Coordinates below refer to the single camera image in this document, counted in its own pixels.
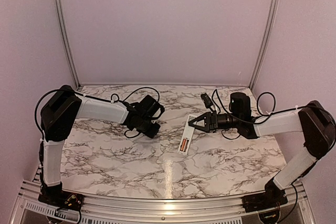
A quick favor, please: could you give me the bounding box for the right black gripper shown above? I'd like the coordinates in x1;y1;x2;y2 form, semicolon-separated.
189;110;241;132

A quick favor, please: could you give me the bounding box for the orange AAA battery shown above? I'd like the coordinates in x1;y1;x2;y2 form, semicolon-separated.
180;138;186;152

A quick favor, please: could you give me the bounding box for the white remote control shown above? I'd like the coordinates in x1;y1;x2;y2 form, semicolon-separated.
178;114;196;155

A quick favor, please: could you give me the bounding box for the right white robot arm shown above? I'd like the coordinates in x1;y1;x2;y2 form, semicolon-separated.
188;92;335;207

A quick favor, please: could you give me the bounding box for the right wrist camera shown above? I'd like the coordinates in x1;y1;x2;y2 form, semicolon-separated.
201;93;213;109

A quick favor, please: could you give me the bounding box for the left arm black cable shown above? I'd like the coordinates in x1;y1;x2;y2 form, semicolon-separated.
33;87;161;141

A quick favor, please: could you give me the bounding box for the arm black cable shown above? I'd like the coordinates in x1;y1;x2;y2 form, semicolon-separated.
33;87;161;141
211;89;326;224

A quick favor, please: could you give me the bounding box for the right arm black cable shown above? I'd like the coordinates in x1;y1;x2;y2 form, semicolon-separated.
211;89;326;224

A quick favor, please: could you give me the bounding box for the front aluminium rail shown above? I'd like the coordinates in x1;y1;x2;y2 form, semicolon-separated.
9;181;315;223

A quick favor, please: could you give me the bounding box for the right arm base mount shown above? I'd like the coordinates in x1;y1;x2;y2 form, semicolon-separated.
242;193;288;212

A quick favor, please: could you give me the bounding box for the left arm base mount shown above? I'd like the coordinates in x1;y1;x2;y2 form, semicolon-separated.
38;184;84;211

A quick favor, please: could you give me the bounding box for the right aluminium frame post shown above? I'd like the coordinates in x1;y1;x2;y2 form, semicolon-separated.
249;0;279;90

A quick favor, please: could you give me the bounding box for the aluminium frame post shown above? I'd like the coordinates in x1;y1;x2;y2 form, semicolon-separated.
54;0;80;89
249;0;279;90

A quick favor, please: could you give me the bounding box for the left aluminium frame post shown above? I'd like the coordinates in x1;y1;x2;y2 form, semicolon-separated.
54;0;80;89

